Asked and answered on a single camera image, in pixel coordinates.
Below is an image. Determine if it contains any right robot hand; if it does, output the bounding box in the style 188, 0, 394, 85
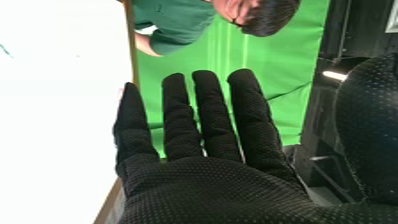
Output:
112, 52, 398, 224

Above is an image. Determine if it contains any white sheet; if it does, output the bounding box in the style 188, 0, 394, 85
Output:
0, 0, 135, 224

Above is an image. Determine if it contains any person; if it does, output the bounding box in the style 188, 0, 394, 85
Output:
129, 0, 303, 58

